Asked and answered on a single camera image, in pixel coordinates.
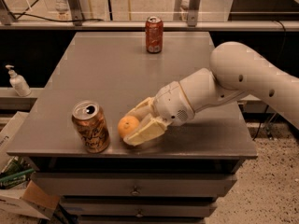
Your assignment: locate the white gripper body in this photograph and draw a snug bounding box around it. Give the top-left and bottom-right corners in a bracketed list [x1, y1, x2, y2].
[153, 81, 195, 126]

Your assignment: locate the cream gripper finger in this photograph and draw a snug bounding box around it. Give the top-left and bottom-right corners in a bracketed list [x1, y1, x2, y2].
[127, 97, 156, 120]
[123, 115, 169, 146]

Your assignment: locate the orange fruit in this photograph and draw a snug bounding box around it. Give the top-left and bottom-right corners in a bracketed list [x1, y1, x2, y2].
[118, 116, 139, 138]

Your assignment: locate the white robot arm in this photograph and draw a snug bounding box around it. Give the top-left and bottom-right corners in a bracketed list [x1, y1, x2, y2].
[123, 42, 299, 146]

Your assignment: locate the orange gold soda can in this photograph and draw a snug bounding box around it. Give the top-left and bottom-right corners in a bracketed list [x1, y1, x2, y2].
[72, 100, 110, 153]

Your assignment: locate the red soda can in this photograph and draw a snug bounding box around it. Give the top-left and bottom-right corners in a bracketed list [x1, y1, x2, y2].
[145, 16, 164, 53]

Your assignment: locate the grey drawer cabinet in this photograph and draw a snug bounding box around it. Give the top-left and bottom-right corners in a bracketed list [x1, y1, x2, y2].
[8, 32, 257, 224]

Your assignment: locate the top drawer knob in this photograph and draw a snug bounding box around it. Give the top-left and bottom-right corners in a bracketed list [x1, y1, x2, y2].
[131, 186, 140, 196]

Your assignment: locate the drawer knob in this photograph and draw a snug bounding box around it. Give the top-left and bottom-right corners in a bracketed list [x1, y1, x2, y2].
[135, 210, 144, 218]
[131, 186, 140, 196]

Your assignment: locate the lower drawer knob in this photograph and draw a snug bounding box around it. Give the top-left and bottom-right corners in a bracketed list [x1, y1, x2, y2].
[135, 210, 144, 218]

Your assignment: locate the white pump dispenser bottle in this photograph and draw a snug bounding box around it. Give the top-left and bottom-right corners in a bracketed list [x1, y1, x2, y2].
[6, 64, 31, 97]

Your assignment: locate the white cardboard box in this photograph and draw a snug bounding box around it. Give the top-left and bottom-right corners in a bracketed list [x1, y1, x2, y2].
[0, 111, 59, 220]

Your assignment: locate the black cable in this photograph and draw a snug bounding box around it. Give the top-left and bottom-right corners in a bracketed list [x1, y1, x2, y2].
[8, 12, 106, 23]

